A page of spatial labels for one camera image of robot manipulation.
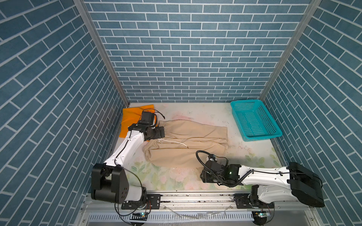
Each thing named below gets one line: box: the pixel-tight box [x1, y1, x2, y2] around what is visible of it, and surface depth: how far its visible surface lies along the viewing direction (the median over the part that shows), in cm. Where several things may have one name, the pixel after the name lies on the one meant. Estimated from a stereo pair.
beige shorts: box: [142, 119, 229, 169], surface depth 95 cm
